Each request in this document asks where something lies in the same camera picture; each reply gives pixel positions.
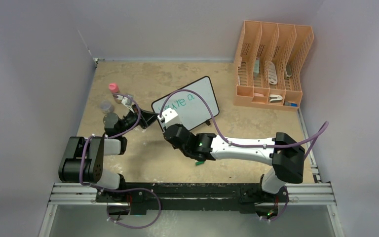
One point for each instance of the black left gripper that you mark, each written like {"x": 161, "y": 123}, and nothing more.
{"x": 147, "y": 118}

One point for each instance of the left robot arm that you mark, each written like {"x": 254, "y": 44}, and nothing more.
{"x": 82, "y": 161}

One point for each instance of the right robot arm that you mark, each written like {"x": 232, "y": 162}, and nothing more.
{"x": 281, "y": 153}

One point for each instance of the clear plastic clip jar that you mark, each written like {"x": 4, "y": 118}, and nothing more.
{"x": 106, "y": 107}

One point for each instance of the pink lid crayon bottle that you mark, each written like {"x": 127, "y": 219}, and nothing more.
{"x": 114, "y": 89}

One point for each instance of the white stapler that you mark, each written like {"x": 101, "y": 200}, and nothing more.
{"x": 275, "y": 98}

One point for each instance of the white perforated object in organizer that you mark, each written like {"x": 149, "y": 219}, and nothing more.
{"x": 272, "y": 75}

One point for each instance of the peach plastic file organizer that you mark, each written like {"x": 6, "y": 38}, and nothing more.
{"x": 268, "y": 61}

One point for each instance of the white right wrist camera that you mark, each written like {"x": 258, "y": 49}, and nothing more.
{"x": 168, "y": 118}

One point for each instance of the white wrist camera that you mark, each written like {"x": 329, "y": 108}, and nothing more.
{"x": 126, "y": 101}
{"x": 168, "y": 118}

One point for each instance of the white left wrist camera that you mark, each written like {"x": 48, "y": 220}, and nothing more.
{"x": 126, "y": 101}

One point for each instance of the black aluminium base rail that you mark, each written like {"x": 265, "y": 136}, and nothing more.
{"x": 245, "y": 198}

